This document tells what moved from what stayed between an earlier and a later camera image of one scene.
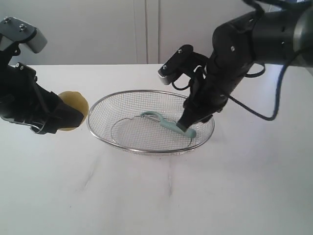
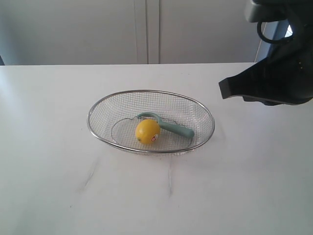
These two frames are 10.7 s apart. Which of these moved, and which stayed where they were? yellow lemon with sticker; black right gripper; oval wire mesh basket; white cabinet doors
Moved: yellow lemon with sticker; black right gripper
Stayed: oval wire mesh basket; white cabinet doors
